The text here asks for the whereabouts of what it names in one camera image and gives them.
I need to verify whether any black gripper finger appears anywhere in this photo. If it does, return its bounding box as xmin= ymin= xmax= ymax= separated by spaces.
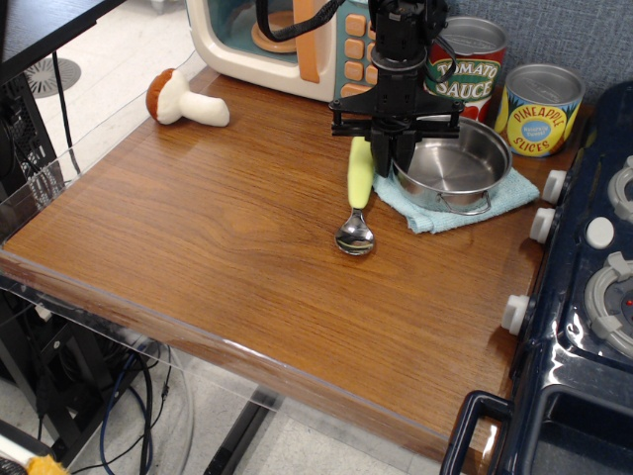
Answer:
xmin=370 ymin=130 xmax=392 ymax=178
xmin=394 ymin=131 xmax=417 ymax=166

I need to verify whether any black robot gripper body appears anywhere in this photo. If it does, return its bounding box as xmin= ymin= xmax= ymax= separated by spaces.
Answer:
xmin=329 ymin=62 xmax=464 ymax=140

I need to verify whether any silver steel bowl with handles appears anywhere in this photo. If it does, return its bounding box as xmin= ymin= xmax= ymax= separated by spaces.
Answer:
xmin=392 ymin=117 xmax=512 ymax=217

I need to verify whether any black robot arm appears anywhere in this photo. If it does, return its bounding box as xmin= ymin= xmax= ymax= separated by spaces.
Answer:
xmin=329 ymin=1 xmax=464 ymax=177

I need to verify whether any light blue folded cloth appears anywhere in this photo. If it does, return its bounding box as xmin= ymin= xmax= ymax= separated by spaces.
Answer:
xmin=373 ymin=168 xmax=539 ymax=234

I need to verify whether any tomato sauce can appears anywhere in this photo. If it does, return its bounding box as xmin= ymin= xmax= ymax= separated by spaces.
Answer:
xmin=425 ymin=16 xmax=508 ymax=122

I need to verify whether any toy microwave oven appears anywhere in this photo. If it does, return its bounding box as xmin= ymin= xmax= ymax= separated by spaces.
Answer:
xmin=186 ymin=1 xmax=378 ymax=102

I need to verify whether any clear acrylic table guard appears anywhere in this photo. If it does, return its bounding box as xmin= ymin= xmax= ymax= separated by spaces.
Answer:
xmin=1 ymin=71 xmax=504 ymax=446

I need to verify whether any pineapple slices can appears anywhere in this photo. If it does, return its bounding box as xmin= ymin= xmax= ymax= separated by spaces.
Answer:
xmin=495 ymin=63 xmax=586 ymax=157

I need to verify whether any plush mushroom toy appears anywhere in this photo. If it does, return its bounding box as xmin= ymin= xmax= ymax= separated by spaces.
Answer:
xmin=145 ymin=68 xmax=230 ymax=127

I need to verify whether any dark blue toy stove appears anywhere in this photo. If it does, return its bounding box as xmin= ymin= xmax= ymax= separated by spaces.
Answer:
xmin=441 ymin=82 xmax=632 ymax=474

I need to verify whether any black table leg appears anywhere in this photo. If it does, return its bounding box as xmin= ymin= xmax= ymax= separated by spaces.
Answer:
xmin=203 ymin=390 xmax=277 ymax=475

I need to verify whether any round floor drain grate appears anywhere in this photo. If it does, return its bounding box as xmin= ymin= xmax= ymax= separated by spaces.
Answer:
xmin=25 ymin=57 xmax=81 ymax=99

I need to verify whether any black desk at left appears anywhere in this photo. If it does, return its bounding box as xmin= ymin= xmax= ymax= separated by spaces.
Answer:
xmin=1 ymin=0 xmax=123 ymax=84

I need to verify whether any yellow fuzzy object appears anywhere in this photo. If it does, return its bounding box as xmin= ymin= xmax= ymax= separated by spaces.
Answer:
xmin=26 ymin=455 xmax=69 ymax=475

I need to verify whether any spoon with yellow handle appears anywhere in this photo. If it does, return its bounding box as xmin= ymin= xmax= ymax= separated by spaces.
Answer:
xmin=335 ymin=137 xmax=374 ymax=256

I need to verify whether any blue cable under table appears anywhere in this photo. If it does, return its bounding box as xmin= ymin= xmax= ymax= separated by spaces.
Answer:
xmin=98 ymin=351 xmax=154 ymax=475

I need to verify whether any black cable under table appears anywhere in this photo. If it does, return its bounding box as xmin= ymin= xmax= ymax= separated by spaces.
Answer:
xmin=73 ymin=345 xmax=174 ymax=475

